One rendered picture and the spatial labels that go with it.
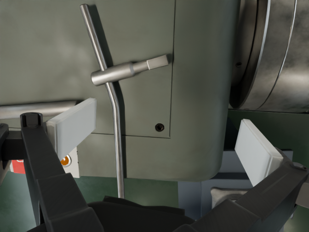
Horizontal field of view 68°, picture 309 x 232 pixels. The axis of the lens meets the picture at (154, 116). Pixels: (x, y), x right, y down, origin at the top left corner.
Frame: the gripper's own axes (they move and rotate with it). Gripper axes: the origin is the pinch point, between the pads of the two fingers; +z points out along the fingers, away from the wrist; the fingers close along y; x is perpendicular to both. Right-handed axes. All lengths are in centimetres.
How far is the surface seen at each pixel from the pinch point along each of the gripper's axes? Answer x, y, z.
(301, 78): 4.1, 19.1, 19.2
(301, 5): 13.7, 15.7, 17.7
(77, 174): -16.9, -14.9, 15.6
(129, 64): 3.5, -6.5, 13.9
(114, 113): -4.1, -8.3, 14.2
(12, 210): -154, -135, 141
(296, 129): -39, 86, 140
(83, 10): 10.0, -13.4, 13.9
